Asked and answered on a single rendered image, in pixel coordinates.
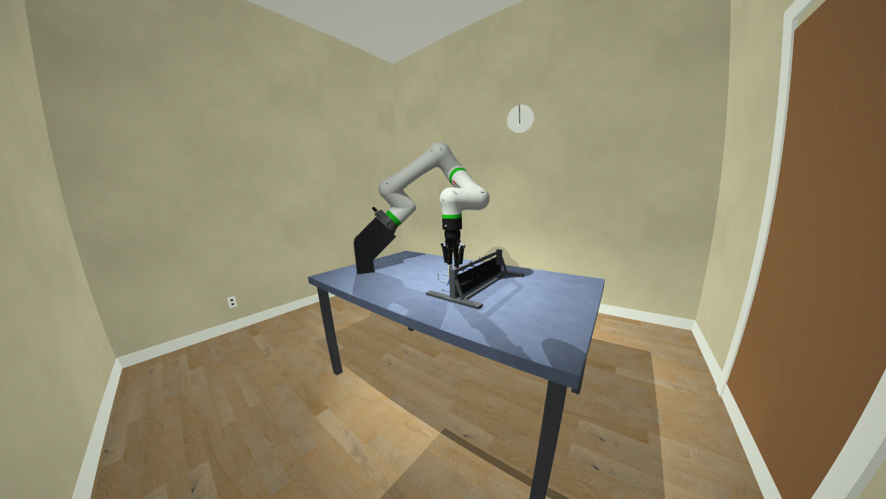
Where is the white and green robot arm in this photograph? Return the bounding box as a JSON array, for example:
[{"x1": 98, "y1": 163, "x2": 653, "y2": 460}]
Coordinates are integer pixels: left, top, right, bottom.
[{"x1": 372, "y1": 142, "x2": 490, "y2": 234}]

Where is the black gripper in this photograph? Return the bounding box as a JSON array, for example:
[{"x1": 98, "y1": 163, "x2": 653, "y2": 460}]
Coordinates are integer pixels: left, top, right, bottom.
[{"x1": 441, "y1": 230, "x2": 466, "y2": 275}]

